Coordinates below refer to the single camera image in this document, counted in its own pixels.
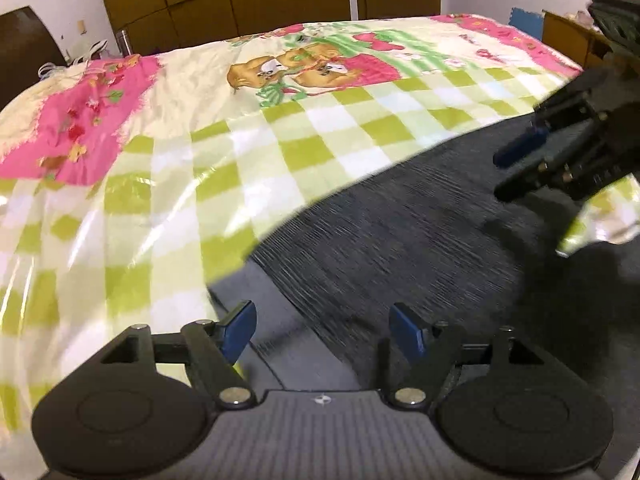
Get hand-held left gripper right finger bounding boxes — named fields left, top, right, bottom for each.
left=377, top=302, right=547, bottom=409

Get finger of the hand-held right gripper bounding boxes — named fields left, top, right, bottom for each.
left=492, top=67, right=613, bottom=169
left=494, top=120, right=640, bottom=202

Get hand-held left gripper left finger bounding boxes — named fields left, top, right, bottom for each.
left=100, top=301, right=257, bottom=409

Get dark grey pants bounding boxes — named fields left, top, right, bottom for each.
left=207, top=112, right=640, bottom=461

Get wooden desk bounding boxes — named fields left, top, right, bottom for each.
left=541, top=10, right=613, bottom=71

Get blue foam mat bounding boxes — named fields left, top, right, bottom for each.
left=509, top=7, right=545, bottom=41

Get printed checked blanket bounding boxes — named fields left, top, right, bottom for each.
left=0, top=12, right=640, bottom=441

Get dark brown headboard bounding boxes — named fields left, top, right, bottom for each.
left=0, top=6, right=68, bottom=111

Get white cables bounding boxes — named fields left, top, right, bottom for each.
left=37, top=39, right=108, bottom=81

